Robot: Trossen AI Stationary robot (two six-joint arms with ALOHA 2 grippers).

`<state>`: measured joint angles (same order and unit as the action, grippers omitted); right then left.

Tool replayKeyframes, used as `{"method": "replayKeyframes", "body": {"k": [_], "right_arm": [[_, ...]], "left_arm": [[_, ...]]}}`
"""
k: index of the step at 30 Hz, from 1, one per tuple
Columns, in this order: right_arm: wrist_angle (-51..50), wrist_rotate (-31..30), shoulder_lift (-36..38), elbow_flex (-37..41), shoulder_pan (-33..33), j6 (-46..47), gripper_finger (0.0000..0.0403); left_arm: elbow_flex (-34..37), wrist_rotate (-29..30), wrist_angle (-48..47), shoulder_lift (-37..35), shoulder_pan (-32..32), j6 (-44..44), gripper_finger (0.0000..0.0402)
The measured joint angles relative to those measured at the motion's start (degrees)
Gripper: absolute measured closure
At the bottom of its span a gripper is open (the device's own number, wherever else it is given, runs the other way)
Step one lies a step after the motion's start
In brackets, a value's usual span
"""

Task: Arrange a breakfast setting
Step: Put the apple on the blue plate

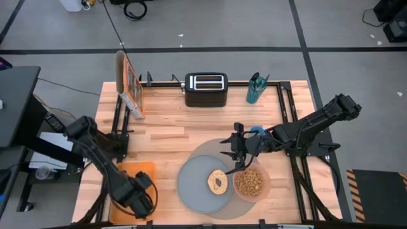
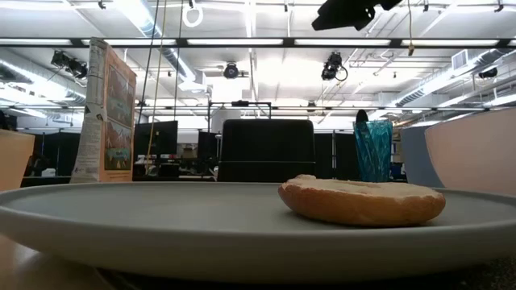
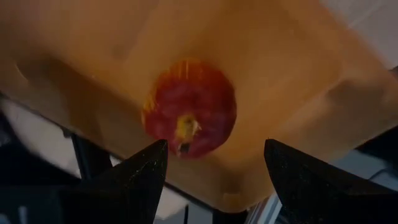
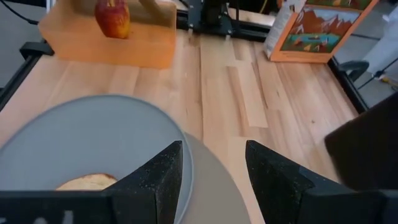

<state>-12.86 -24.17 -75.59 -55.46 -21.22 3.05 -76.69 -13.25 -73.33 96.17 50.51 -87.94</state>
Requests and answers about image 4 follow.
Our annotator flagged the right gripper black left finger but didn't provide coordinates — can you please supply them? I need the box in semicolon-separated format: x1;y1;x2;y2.
0;140;184;224

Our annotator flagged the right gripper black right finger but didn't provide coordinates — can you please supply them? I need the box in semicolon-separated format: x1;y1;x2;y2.
244;139;398;224

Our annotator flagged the sliced bagel half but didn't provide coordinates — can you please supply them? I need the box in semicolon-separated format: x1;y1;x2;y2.
55;172;118;191

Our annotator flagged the orange cereal box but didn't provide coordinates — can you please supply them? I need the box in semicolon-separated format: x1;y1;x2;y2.
263;0;380;64

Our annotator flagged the red apple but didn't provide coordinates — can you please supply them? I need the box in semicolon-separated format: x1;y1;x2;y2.
94;0;131;40

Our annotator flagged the grey-beige round placemat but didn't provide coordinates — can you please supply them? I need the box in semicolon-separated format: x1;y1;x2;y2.
175;132;252;224

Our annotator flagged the grey round plate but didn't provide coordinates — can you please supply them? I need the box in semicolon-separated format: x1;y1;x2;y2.
0;95;194;224

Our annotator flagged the orange translucent plastic bin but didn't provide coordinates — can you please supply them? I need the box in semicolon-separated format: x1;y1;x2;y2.
37;0;177;70

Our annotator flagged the silver aluminium rail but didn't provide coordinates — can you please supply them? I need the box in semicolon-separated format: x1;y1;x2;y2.
45;0;58;14

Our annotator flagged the black floor cable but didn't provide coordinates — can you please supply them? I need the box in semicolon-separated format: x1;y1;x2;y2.
0;0;40;26

